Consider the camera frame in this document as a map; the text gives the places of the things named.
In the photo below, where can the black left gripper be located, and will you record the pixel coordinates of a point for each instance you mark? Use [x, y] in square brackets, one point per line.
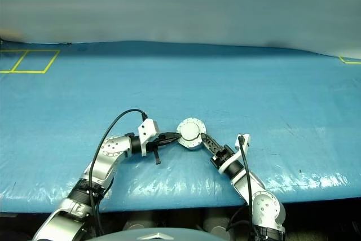
[153, 144]

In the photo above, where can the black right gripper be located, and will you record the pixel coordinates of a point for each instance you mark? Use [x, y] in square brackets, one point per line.
[224, 155]

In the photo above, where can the silver motor end cover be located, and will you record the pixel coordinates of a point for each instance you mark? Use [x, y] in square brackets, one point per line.
[190, 132]

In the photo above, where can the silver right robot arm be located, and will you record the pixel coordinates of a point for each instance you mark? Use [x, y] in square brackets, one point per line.
[265, 204]

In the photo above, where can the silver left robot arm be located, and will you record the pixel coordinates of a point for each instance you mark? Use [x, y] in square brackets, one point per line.
[112, 148]

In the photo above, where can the grey rounded cylinder shape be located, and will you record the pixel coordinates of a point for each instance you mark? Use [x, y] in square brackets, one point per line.
[218, 222]
[138, 224]

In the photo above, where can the grey robot torso with logo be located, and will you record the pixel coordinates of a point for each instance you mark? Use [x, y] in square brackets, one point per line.
[158, 236]

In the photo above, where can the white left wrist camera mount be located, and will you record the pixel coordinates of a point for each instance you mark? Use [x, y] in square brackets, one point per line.
[148, 129]

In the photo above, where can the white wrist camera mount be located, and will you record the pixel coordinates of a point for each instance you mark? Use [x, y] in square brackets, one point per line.
[148, 129]
[245, 142]

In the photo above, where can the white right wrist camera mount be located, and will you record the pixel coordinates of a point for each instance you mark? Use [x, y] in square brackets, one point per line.
[245, 142]

